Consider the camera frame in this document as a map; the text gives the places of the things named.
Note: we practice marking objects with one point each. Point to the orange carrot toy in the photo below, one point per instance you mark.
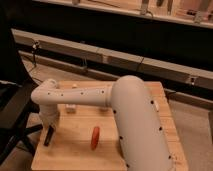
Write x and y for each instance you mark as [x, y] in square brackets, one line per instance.
[95, 138]

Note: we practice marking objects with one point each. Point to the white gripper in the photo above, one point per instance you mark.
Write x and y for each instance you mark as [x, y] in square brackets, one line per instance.
[49, 116]

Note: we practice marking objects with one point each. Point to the black office chair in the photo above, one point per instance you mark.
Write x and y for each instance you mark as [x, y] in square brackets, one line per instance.
[13, 121]

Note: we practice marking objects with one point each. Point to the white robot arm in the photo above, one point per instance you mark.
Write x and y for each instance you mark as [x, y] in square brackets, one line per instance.
[143, 141]

